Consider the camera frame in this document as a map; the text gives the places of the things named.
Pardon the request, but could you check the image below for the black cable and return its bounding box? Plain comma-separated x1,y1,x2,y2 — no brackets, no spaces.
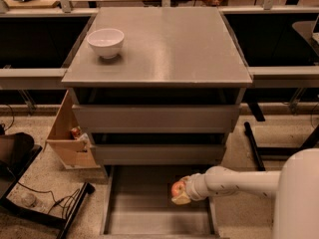
16,181,83,219

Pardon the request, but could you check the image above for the black stand base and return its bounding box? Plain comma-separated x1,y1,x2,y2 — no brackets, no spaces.
244,121,319,171

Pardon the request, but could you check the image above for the grey drawer cabinet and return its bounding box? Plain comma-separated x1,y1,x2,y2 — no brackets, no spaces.
61,6,253,184

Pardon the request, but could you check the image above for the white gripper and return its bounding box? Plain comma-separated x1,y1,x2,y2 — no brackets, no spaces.
171,173,209,205

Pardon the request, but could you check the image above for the white ceramic bowl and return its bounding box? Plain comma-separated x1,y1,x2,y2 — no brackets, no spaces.
87,28,125,59

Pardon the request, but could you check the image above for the grey middle drawer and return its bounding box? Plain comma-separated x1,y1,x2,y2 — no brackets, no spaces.
91,144,225,165

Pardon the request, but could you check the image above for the right grey metal rail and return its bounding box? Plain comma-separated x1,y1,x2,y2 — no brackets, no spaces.
248,66,319,89

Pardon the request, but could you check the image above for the red snack packet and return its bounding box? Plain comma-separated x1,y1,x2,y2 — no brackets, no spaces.
71,126,82,139

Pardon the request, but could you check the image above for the black cart frame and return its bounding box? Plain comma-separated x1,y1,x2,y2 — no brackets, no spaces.
0,133,95,239

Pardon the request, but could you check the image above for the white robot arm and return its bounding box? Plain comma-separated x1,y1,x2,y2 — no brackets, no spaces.
171,148,319,239

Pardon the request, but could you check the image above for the grey open bottom drawer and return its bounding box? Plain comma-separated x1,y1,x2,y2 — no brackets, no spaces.
102,165,219,239

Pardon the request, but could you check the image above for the left grey metal rail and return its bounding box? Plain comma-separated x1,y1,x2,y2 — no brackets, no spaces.
0,69,66,90

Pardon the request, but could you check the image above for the wooden box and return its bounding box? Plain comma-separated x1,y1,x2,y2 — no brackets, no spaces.
46,93,99,169

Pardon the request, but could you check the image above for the red apple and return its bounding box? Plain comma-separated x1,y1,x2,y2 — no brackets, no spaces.
171,180,185,197

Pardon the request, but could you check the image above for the grey metal rail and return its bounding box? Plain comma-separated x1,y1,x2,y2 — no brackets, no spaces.
248,66,319,89
0,69,66,90

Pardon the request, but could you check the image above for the grey top drawer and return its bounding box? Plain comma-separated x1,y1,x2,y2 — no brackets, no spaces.
73,105,239,133

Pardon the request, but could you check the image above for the clear plastic bottle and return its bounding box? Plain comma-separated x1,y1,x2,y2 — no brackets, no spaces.
21,192,42,208

